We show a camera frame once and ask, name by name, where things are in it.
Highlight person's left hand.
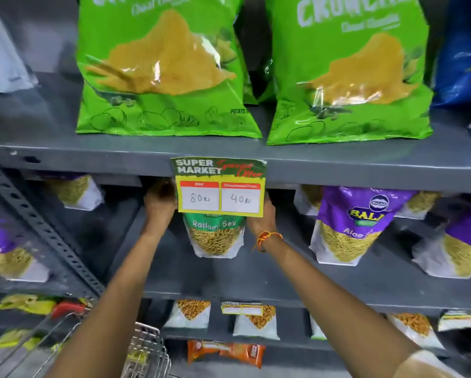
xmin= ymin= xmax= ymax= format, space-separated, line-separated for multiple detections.
xmin=143 ymin=178 xmax=179 ymax=233

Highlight person's right hand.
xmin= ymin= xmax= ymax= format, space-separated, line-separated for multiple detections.
xmin=246 ymin=192 xmax=278 ymax=239

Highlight green snack packet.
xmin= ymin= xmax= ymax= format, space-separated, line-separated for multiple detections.
xmin=182 ymin=211 xmax=247 ymax=259

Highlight grey metal shelf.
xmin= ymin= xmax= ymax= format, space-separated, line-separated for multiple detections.
xmin=0 ymin=0 xmax=471 ymax=378

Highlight white snack bag orange contents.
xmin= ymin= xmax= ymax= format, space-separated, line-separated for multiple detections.
xmin=233 ymin=306 xmax=280 ymax=341
xmin=163 ymin=299 xmax=212 ymax=329
xmin=386 ymin=312 xmax=445 ymax=350
xmin=309 ymin=314 xmax=327 ymax=341
xmin=438 ymin=309 xmax=471 ymax=332

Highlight orange snack packet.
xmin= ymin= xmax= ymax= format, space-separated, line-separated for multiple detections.
xmin=187 ymin=340 xmax=228 ymax=365
xmin=219 ymin=342 xmax=266 ymax=370

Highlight large green snack bag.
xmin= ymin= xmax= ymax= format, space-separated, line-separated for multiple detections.
xmin=76 ymin=0 xmax=263 ymax=139
xmin=265 ymin=0 xmax=434 ymax=146

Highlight plain white snack bag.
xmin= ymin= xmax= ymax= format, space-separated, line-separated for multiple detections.
xmin=0 ymin=3 xmax=39 ymax=94

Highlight person's right forearm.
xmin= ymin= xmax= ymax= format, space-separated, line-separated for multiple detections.
xmin=258 ymin=234 xmax=421 ymax=378

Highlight person's left forearm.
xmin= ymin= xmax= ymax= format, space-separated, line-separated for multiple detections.
xmin=46 ymin=226 xmax=169 ymax=378

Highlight orange thread wristband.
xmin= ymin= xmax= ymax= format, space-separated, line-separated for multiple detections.
xmin=253 ymin=230 xmax=284 ymax=253

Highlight green yellow price sign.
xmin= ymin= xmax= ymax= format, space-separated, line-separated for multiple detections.
xmin=170 ymin=156 xmax=267 ymax=218

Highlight silver wire shopping cart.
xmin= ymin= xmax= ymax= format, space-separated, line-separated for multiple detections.
xmin=0 ymin=301 xmax=172 ymax=378

